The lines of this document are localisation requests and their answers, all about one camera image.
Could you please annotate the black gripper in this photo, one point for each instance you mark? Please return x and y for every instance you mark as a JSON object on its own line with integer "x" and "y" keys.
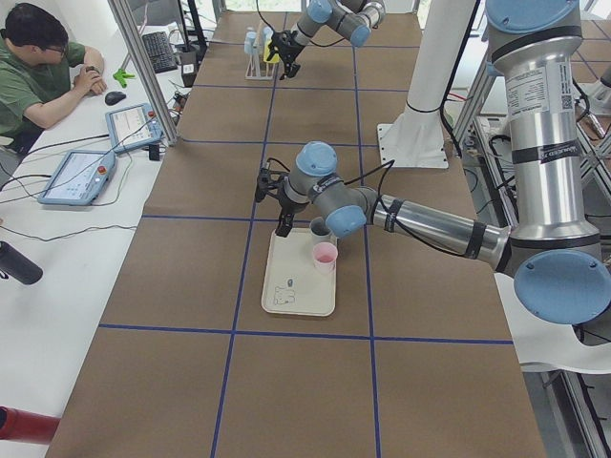
{"x": 286, "y": 204}
{"x": 289, "y": 42}

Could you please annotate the yellow plastic cup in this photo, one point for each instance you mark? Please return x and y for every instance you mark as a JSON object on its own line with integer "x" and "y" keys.
{"x": 270, "y": 55}

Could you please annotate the cream white plastic cup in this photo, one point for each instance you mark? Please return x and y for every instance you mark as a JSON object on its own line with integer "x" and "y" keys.
{"x": 267, "y": 35}

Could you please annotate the light blue plastic cup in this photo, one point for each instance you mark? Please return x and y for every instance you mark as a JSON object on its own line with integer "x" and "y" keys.
{"x": 250, "y": 42}

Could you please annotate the pink plastic cup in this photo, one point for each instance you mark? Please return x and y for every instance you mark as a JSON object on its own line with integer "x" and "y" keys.
{"x": 324, "y": 256}

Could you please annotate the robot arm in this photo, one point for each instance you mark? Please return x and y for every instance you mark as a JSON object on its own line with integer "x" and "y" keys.
{"x": 352, "y": 20}
{"x": 553, "y": 253}

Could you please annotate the grey plastic cup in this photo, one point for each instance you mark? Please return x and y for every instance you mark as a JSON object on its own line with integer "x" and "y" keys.
{"x": 319, "y": 231}

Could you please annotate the cream plastic tray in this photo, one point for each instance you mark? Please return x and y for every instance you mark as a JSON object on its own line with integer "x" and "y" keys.
{"x": 292, "y": 285}

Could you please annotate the black labelled box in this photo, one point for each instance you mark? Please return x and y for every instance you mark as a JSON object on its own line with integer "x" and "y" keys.
{"x": 188, "y": 68}

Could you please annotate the black keyboard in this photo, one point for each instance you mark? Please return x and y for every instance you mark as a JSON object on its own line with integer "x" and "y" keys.
{"x": 159, "y": 51}

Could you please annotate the blue teach pendant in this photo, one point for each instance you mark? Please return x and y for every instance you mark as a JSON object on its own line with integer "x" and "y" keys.
{"x": 79, "y": 178}
{"x": 133, "y": 127}

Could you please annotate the green plastic clamp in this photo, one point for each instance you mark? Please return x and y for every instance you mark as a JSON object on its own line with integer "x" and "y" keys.
{"x": 122, "y": 77}

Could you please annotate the black computer mouse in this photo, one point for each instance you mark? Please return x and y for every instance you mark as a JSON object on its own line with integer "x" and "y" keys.
{"x": 114, "y": 97}

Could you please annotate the person in green shirt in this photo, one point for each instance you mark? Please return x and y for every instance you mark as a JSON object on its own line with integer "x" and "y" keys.
{"x": 44, "y": 75}

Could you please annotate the black water bottle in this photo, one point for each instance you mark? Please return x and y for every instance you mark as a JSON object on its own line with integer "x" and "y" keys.
{"x": 15, "y": 265}

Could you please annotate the red water bottle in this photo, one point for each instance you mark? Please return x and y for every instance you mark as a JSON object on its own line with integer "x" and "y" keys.
{"x": 27, "y": 427}

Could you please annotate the white wire cup rack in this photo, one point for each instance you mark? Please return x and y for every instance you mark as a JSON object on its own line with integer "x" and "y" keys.
{"x": 256, "y": 68}

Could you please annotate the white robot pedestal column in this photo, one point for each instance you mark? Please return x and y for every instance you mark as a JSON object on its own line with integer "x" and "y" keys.
{"x": 415, "y": 138}

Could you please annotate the aluminium frame post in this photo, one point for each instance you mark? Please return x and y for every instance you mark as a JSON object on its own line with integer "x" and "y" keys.
{"x": 131, "y": 33}

